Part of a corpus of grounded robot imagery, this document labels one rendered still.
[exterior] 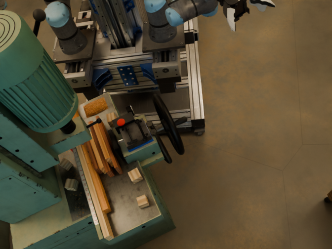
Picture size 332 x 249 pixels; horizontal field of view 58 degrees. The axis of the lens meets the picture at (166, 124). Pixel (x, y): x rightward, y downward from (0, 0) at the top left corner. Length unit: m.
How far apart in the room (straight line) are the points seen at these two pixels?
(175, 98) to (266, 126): 0.68
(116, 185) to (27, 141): 0.35
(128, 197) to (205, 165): 1.05
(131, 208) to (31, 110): 0.48
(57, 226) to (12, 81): 0.68
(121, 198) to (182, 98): 1.15
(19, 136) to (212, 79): 1.76
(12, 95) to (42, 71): 0.09
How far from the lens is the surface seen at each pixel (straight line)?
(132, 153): 1.09
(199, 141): 2.15
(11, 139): 0.97
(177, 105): 2.07
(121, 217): 1.09
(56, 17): 1.60
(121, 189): 1.12
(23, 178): 1.09
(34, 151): 1.04
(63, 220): 1.28
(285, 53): 2.65
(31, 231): 1.34
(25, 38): 0.77
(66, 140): 1.09
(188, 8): 1.24
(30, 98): 0.84
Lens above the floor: 1.91
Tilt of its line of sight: 58 degrees down
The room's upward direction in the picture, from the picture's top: 17 degrees counter-clockwise
